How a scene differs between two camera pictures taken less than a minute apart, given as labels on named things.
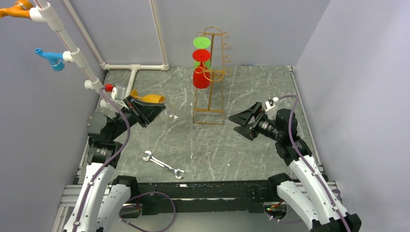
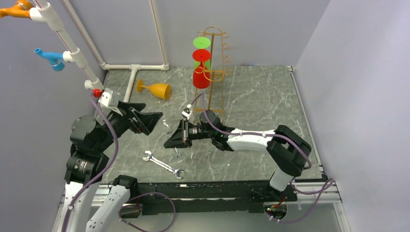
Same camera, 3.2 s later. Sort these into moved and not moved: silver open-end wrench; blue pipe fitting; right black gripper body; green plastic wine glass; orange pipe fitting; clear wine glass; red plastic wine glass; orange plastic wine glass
Moved: right black gripper body; orange plastic wine glass; clear wine glass
Not moved: red plastic wine glass; blue pipe fitting; green plastic wine glass; orange pipe fitting; silver open-end wrench
